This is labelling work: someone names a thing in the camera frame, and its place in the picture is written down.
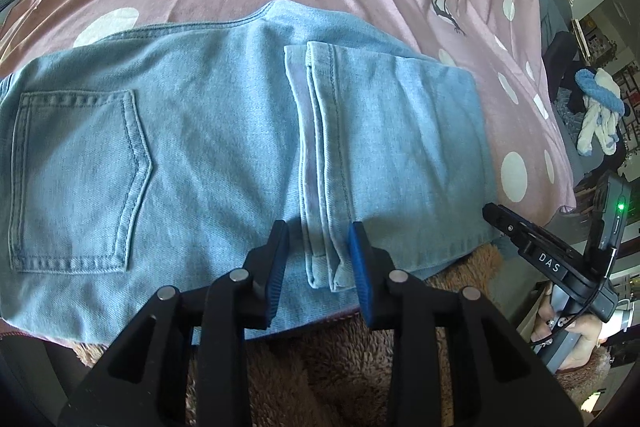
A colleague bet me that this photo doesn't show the person's right hand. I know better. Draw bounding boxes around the person's right hand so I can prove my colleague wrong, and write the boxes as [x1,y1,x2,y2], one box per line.
[531,292,613,370]

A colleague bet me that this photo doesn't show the light blue denim pants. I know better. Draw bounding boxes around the light blue denim pants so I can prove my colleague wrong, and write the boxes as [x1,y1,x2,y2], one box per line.
[0,0,501,343]

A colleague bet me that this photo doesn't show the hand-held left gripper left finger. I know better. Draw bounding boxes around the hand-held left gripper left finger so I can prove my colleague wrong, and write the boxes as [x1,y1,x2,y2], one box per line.
[57,219,292,427]

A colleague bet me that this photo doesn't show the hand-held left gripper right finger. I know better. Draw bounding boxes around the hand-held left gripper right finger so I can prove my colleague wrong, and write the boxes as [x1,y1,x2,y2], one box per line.
[347,221,586,427]

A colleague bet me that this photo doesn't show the brown fleece blanket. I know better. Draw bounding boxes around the brown fleece blanket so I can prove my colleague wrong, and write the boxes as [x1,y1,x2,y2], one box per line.
[65,244,616,427]

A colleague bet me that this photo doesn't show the grey sofa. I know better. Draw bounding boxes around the grey sofa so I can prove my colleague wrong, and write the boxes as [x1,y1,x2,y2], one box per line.
[525,0,601,188]

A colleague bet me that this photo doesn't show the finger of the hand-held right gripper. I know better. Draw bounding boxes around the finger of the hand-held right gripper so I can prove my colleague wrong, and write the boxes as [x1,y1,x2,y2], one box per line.
[482,203,572,282]

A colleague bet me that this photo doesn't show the grey-blue padded jacket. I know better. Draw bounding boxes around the grey-blue padded jacket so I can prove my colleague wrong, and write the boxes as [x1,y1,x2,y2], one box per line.
[552,84,588,158]

